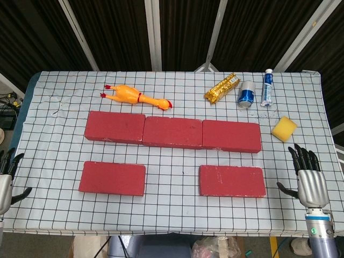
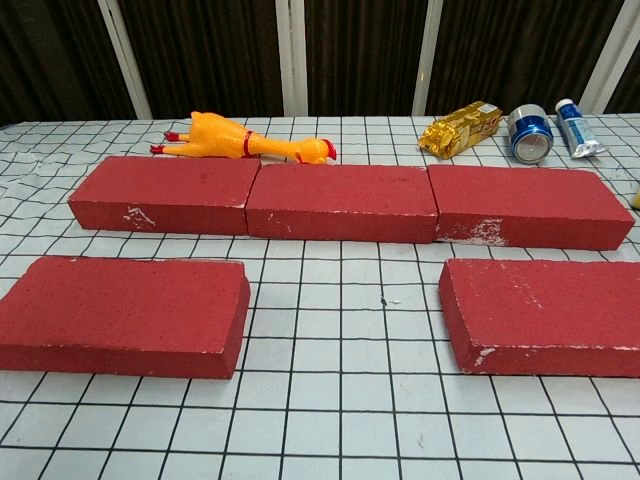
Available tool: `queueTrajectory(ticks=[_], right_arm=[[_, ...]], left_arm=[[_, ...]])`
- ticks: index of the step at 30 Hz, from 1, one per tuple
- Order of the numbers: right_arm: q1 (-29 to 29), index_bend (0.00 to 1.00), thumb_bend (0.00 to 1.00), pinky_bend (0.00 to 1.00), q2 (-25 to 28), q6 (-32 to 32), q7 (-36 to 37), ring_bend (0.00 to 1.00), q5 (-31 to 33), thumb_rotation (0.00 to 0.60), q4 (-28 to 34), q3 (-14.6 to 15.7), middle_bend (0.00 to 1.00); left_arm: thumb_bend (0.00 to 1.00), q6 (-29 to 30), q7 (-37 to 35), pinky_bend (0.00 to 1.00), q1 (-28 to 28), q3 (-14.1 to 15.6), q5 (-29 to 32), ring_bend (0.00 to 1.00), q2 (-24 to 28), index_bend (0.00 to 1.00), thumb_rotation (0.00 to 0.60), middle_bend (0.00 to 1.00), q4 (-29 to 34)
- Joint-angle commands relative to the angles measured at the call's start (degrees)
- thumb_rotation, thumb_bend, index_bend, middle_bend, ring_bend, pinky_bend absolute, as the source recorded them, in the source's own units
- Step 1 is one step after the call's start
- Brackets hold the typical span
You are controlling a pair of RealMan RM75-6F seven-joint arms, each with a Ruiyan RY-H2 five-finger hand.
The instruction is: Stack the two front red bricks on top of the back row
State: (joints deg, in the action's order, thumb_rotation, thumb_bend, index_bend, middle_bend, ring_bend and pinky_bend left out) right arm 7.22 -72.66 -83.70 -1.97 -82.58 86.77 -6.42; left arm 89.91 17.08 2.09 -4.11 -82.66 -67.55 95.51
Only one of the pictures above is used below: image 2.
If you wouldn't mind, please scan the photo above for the red brick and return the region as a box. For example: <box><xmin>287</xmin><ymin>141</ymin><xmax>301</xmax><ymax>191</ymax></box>
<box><xmin>438</xmin><ymin>257</ymin><xmax>640</xmax><ymax>377</ymax></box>
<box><xmin>0</xmin><ymin>255</ymin><xmax>252</xmax><ymax>380</ymax></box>
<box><xmin>66</xmin><ymin>155</ymin><xmax>262</xmax><ymax>237</ymax></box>
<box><xmin>427</xmin><ymin>164</ymin><xmax>637</xmax><ymax>251</ymax></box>
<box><xmin>245</xmin><ymin>163</ymin><xmax>440</xmax><ymax>245</ymax></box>

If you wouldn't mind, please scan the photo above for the yellow rubber chicken toy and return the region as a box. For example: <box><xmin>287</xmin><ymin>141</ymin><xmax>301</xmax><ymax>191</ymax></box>
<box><xmin>150</xmin><ymin>111</ymin><xmax>338</xmax><ymax>165</ymax></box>

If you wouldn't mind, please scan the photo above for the white black grid tablecloth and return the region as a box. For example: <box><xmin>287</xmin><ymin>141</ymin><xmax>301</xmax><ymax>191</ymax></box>
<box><xmin>0</xmin><ymin>115</ymin><xmax>640</xmax><ymax>480</ymax></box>

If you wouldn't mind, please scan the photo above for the gold foil snack package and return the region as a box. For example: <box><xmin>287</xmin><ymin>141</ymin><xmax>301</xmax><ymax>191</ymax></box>
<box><xmin>418</xmin><ymin>100</ymin><xmax>502</xmax><ymax>161</ymax></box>

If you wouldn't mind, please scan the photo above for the dark brown curtain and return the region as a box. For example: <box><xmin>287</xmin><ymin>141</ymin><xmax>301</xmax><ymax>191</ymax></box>
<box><xmin>0</xmin><ymin>0</ymin><xmax>640</xmax><ymax>126</ymax></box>

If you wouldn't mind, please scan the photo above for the blue silver drink can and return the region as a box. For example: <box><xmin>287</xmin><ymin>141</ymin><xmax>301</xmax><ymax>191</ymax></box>
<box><xmin>507</xmin><ymin>103</ymin><xmax>556</xmax><ymax>165</ymax></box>

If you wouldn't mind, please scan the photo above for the blue white squeeze tube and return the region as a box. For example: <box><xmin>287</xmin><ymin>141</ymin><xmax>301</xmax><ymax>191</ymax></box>
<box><xmin>554</xmin><ymin>98</ymin><xmax>607</xmax><ymax>160</ymax></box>

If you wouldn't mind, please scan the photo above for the white metal frame pole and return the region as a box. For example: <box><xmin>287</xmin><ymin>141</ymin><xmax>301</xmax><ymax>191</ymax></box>
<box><xmin>579</xmin><ymin>0</ymin><xmax>640</xmax><ymax>115</ymax></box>
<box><xmin>412</xmin><ymin>0</ymin><xmax>446</xmax><ymax>116</ymax></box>
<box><xmin>97</xmin><ymin>0</ymin><xmax>154</xmax><ymax>120</ymax></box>
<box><xmin>274</xmin><ymin>0</ymin><xmax>309</xmax><ymax>117</ymax></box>

